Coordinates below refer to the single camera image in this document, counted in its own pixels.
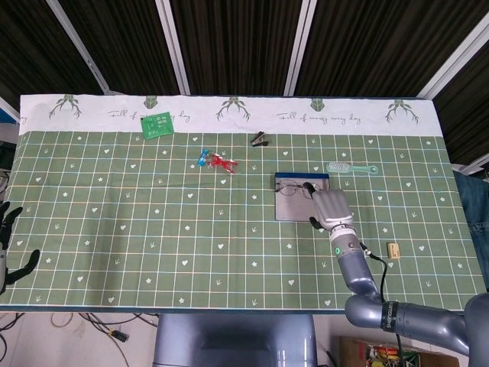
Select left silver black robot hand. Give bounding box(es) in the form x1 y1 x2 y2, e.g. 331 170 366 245
0 201 41 295

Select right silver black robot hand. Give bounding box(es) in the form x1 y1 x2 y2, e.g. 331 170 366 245
303 182 355 231

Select blue glasses case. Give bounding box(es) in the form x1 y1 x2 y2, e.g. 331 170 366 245
274 172 332 222

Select wire-frame eyeglasses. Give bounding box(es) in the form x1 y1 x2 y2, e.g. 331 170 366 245
273 180 318 199

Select cardboard box of parts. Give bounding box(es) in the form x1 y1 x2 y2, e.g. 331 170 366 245
339 335 459 367

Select mint green brush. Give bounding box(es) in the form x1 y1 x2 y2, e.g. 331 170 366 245
326 161 380 176

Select red candy wrapper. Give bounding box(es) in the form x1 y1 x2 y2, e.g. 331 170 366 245
208 151 239 175

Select green grid tablecloth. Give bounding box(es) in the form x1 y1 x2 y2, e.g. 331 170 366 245
0 93 489 315

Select blue denim jeans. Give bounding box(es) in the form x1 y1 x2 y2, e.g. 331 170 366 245
452 167 489 291

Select grey blue robot torso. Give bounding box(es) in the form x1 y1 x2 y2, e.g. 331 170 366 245
152 313 318 367

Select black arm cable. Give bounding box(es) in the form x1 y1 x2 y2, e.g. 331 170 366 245
357 240 404 367

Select tangled floor cables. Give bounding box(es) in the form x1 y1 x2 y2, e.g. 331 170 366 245
0 312 160 345

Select white aluminium partition post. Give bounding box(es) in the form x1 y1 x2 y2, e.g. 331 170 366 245
416 15 489 100
154 0 191 96
283 0 324 96
45 0 114 95

